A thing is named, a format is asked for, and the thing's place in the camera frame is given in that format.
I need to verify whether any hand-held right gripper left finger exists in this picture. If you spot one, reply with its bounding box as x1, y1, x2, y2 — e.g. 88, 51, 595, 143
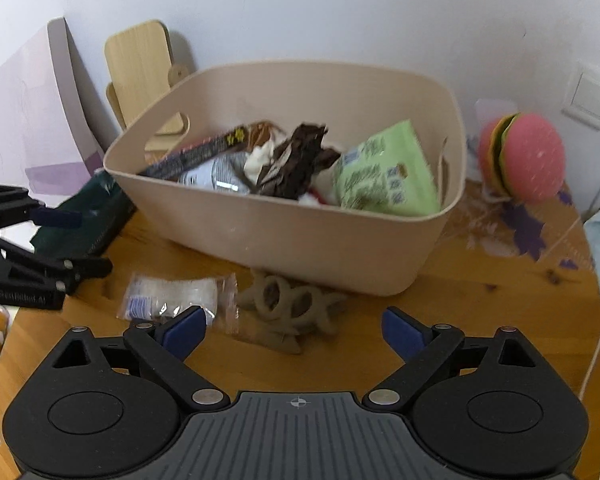
53, 304, 231, 409

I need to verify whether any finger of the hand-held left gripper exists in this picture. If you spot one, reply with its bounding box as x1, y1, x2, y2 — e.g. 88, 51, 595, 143
0, 240, 114, 295
0, 183, 86, 241

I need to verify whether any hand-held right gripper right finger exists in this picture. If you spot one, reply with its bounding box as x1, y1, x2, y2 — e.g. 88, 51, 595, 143
362, 306, 537, 409

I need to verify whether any clear plastic packet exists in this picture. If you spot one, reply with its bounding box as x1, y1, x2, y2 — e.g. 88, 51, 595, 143
117, 272, 241, 337

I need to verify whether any beige plastic basket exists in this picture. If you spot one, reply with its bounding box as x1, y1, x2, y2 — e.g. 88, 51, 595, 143
102, 61, 469, 296

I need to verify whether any long black pink box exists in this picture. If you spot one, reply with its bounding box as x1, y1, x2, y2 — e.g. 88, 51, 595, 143
137, 127, 251, 179

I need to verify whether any green snack packet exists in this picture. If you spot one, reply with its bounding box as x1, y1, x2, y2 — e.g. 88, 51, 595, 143
332, 119, 442, 217

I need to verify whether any white cat plush toy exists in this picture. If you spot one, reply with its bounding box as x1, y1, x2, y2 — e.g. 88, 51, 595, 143
297, 187, 339, 207

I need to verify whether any white green milk packet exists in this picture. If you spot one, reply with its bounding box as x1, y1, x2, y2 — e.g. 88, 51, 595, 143
177, 154, 251, 194

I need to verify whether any white scrunchie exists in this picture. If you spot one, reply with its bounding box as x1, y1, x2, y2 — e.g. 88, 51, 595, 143
243, 139, 279, 187

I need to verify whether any dark brown hair clip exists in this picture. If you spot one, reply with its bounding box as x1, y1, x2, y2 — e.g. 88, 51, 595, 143
254, 123, 342, 200

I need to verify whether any brown leather strap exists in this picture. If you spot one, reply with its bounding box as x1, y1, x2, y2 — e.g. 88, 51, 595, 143
244, 120, 277, 149

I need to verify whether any wooden desk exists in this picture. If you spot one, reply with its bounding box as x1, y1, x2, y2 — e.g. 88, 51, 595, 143
0, 179, 600, 480

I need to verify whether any dark green tissue pack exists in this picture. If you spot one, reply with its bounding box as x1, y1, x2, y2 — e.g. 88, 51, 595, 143
29, 169, 136, 257

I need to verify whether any lilac white board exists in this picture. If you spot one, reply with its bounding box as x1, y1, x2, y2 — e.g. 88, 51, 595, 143
0, 17, 106, 207

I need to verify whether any purple flowered clear mat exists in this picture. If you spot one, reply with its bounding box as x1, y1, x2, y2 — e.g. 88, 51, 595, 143
444, 179, 597, 272

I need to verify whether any wooden phone stand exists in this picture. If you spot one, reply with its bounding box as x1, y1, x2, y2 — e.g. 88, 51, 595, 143
103, 19, 196, 154

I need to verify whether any pink hamburger toy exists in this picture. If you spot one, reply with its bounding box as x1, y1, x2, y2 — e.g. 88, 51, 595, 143
477, 112, 566, 205

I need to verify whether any white wall switch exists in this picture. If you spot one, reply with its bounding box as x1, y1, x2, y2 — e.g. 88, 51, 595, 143
562, 62, 600, 137

